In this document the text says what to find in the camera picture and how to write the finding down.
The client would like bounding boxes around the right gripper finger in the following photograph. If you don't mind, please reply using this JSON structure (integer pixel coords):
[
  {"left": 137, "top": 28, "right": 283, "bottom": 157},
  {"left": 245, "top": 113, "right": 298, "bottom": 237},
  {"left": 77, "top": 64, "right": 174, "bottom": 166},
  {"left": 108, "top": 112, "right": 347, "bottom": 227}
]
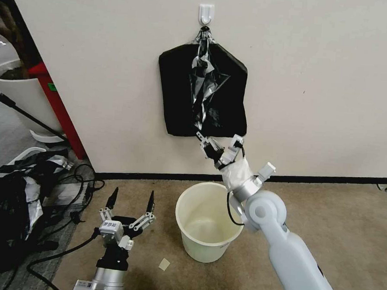
[
  {"left": 194, "top": 131, "right": 211, "bottom": 151},
  {"left": 208, "top": 136, "right": 228, "bottom": 154}
]

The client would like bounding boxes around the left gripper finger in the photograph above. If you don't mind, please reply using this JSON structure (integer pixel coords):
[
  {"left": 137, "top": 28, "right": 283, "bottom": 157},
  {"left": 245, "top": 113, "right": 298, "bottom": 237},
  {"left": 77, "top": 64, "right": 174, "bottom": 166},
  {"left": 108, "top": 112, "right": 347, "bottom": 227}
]
[
  {"left": 128, "top": 189, "right": 158, "bottom": 232},
  {"left": 98, "top": 185, "right": 120, "bottom": 226}
]

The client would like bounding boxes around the shiny black trash bag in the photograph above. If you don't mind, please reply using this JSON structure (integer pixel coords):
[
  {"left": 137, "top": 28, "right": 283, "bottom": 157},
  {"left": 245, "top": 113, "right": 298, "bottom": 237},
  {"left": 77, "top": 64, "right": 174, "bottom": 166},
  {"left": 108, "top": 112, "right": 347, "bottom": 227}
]
[{"left": 184, "top": 26, "right": 235, "bottom": 140}]

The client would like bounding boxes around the white plastic trash bin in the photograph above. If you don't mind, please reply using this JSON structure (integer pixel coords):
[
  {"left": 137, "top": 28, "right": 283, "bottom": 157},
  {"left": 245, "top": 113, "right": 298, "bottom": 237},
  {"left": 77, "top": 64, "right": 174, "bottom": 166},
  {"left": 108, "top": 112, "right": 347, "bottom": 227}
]
[{"left": 173, "top": 180, "right": 247, "bottom": 266}]

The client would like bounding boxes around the pile of black trash bags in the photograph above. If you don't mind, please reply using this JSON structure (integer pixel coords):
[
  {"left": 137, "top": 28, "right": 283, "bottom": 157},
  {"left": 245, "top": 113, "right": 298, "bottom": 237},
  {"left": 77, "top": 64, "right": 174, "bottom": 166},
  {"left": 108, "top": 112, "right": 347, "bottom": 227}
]
[{"left": 0, "top": 147, "right": 74, "bottom": 269}]

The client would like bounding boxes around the white curved pot saucer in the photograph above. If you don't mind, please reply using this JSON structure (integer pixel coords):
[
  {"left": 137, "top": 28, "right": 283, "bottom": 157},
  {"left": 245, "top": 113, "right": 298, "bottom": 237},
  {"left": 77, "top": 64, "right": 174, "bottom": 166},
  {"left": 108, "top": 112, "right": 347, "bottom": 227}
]
[{"left": 29, "top": 129, "right": 70, "bottom": 144}]

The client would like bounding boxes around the white plastic basket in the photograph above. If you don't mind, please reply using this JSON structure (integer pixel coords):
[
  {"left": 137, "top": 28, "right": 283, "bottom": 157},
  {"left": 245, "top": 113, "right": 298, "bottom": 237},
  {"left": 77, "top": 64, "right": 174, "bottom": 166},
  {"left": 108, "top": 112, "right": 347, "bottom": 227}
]
[{"left": 0, "top": 145, "right": 47, "bottom": 174}]

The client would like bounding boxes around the black baseboard strip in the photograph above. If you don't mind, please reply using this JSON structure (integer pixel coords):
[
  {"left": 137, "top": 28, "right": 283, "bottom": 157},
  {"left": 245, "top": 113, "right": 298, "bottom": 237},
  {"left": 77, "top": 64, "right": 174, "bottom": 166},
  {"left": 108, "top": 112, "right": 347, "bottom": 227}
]
[{"left": 94, "top": 162, "right": 387, "bottom": 195}]

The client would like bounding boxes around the black tripod leg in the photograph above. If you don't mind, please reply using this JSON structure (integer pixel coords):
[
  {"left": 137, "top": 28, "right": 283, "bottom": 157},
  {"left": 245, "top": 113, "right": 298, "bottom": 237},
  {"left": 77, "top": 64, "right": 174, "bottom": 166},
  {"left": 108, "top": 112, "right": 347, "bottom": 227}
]
[{"left": 0, "top": 87, "right": 71, "bottom": 141}]

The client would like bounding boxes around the large white plant pot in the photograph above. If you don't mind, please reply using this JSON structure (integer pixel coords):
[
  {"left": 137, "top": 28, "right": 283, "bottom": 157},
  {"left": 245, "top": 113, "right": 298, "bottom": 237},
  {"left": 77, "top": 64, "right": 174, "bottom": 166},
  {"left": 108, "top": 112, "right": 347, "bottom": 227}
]
[{"left": 0, "top": 57, "right": 68, "bottom": 136}]

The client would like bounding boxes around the brown plant trunk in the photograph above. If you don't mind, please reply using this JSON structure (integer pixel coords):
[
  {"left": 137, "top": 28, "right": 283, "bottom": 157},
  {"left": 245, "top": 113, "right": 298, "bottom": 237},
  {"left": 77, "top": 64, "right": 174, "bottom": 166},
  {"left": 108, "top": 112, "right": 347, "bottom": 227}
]
[{"left": 0, "top": 0, "right": 38, "bottom": 80}]

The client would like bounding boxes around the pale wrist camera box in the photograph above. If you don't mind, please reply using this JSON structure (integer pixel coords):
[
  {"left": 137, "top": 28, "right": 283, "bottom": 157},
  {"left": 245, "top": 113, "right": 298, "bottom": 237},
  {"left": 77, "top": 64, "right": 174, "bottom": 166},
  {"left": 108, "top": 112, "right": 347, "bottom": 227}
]
[
  {"left": 219, "top": 147, "right": 240, "bottom": 166},
  {"left": 98, "top": 220, "right": 126, "bottom": 246}
]

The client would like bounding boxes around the black floor cable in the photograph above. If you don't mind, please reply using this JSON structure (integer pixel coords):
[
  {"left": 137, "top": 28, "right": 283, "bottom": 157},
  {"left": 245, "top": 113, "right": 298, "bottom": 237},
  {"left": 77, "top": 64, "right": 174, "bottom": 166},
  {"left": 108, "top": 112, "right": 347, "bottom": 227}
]
[{"left": 23, "top": 161, "right": 106, "bottom": 290}]

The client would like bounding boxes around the black fabric wall pad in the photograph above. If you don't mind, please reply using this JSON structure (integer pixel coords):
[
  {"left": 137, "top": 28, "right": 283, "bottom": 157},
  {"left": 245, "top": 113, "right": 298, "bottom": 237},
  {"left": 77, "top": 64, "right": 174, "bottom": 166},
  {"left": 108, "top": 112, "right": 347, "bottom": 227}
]
[{"left": 154, "top": 40, "right": 253, "bottom": 141}]

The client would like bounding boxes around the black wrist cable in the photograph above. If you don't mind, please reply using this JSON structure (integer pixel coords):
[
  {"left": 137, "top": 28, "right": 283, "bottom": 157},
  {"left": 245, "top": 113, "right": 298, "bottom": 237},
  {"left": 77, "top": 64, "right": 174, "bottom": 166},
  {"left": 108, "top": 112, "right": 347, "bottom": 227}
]
[{"left": 224, "top": 191, "right": 247, "bottom": 227}]

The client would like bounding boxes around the red door frame post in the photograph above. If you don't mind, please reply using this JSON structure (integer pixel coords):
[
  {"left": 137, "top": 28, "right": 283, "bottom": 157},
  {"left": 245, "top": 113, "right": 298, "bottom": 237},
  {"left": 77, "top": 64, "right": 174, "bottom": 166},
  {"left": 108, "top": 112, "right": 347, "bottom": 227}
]
[{"left": 25, "top": 61, "right": 93, "bottom": 161}]

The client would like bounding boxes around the white wall hook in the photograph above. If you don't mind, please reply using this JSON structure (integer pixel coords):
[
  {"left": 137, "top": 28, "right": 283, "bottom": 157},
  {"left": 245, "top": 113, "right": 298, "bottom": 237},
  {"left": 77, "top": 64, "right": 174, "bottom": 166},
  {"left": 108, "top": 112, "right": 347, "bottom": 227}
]
[{"left": 198, "top": 3, "right": 215, "bottom": 26}]

